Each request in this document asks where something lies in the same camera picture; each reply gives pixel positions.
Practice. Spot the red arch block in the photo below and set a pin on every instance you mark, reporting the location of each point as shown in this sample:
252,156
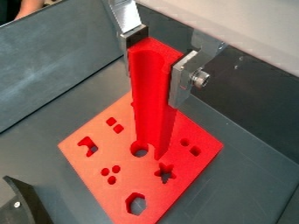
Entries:
150,64

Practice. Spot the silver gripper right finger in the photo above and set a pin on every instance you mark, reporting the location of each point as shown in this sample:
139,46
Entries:
187,70

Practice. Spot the black corner fixture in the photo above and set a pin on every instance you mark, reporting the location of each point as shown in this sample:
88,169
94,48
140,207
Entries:
24,208

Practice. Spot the person forearm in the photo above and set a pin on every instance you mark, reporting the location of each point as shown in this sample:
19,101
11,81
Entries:
28,7

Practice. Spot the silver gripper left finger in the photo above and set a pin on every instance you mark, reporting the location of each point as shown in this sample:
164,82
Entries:
131,30

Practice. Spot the red shape sorter board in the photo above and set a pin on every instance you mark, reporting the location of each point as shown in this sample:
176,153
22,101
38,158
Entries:
136,187

